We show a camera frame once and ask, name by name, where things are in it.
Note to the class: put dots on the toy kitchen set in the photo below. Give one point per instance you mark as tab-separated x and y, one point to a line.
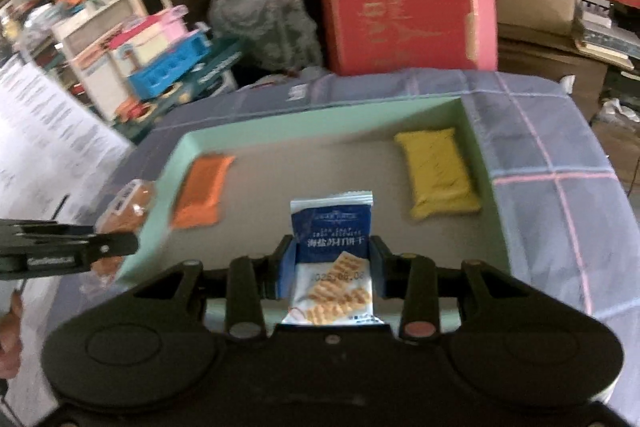
100	37

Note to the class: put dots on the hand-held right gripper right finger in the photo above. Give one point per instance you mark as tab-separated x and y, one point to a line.
375	272

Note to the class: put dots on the white printed paper sheet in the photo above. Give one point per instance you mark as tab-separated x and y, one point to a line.
45	127

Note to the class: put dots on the blue cracker packet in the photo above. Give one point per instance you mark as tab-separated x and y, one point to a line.
331	227

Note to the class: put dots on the orange snack packet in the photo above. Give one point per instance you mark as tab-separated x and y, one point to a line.
202	192

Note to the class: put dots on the purple checked blanket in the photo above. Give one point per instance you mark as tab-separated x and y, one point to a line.
540	147

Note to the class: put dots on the yellow snack packet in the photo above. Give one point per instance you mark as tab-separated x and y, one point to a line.
440	172

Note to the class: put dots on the grey lace cloth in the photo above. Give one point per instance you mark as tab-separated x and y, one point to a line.
260	2

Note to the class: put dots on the clear bread packet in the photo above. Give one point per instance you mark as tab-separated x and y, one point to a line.
131	207

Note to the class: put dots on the green toy kitchen box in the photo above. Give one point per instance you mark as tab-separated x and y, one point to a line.
220	62

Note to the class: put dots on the green cardboard box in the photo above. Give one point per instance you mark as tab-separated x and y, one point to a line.
325	157

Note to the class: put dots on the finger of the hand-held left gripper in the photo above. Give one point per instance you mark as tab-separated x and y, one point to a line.
60	249

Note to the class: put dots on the person's left hand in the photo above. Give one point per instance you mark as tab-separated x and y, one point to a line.
9	337

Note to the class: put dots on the stack of books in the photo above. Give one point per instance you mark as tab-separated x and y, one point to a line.
597	24

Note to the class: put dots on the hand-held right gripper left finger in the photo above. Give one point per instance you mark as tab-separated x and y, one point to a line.
289	272

